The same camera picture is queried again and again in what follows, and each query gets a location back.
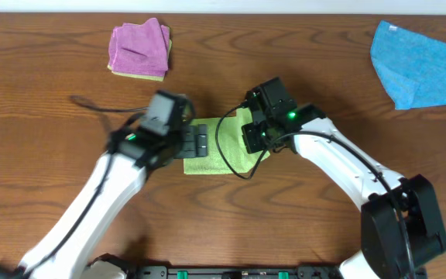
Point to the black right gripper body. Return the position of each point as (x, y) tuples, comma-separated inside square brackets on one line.
[(257, 139)]

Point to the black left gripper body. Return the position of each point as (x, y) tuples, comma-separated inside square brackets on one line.
[(193, 139)]

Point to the green microfibre cloth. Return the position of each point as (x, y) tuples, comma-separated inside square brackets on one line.
[(231, 144)]

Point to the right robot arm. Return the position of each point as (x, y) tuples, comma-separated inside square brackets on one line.
[(401, 224)]

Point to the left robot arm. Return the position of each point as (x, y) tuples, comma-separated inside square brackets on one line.
[(119, 174)]

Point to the folded light green cloth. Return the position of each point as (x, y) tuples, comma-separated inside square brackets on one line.
[(145, 77)]

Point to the folded purple cloth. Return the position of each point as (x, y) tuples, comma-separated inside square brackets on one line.
[(140, 48)]

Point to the blue cloth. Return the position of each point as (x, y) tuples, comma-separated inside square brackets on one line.
[(410, 66)]

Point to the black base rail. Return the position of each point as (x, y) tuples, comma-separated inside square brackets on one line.
[(301, 272)]

